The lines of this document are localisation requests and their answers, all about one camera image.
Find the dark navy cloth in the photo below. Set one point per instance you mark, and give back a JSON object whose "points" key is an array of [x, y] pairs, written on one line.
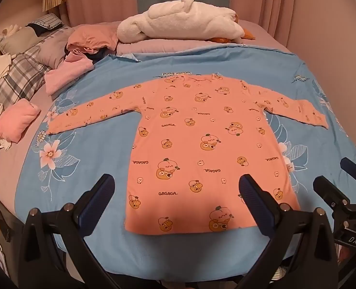
{"points": [[101, 54]]}

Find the folded pink cloth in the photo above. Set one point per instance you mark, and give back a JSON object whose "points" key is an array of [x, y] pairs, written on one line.
{"points": [[18, 120]]}

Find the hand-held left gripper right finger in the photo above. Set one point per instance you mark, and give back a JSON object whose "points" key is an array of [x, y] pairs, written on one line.
{"points": [[251, 198]]}

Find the light pink garment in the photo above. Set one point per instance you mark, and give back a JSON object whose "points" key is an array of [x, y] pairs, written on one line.
{"points": [[65, 75]]}

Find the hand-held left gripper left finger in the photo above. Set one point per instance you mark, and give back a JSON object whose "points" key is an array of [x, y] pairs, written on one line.
{"points": [[98, 198]]}

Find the orange cartoon print shirt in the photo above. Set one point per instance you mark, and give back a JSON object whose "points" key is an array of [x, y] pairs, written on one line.
{"points": [[181, 144]]}

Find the salmon garment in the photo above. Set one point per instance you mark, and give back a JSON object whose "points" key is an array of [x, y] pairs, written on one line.
{"points": [[90, 36]]}

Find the orange plush toy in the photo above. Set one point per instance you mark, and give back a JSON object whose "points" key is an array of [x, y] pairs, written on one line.
{"points": [[220, 39]]}

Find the blue checked cloth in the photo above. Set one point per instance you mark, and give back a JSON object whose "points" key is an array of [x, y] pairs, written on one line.
{"points": [[45, 21]]}

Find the blue floral blanket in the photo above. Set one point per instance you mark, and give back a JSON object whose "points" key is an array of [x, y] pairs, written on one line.
{"points": [[105, 144]]}

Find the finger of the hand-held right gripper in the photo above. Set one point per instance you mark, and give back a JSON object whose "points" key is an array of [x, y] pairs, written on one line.
{"points": [[328, 191], [354, 170]]}

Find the grey plaid quilt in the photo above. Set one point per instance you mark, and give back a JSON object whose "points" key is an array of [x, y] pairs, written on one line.
{"points": [[21, 69]]}

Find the white fluffy blanket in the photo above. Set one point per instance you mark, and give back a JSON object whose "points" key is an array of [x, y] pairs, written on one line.
{"points": [[172, 21]]}

